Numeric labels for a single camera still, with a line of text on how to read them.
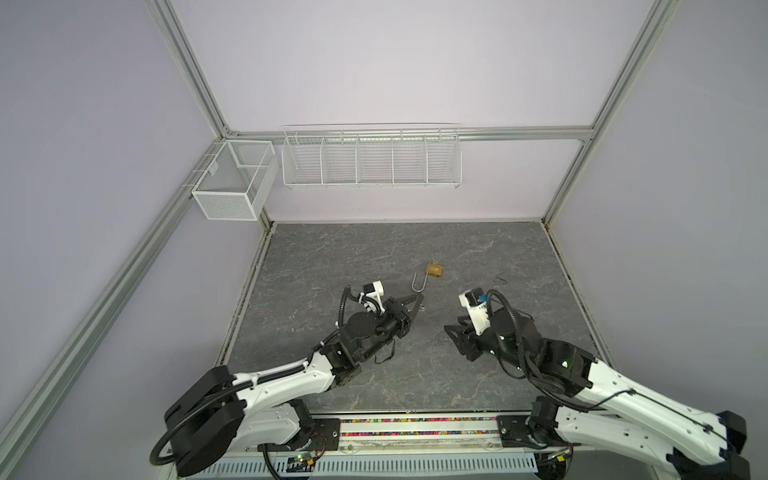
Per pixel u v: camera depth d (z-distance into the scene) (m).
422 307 0.70
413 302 0.71
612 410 0.47
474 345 0.61
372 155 0.97
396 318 0.64
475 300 0.60
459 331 0.62
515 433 0.74
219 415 0.41
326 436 0.74
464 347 0.62
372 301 0.68
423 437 0.74
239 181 1.02
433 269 1.05
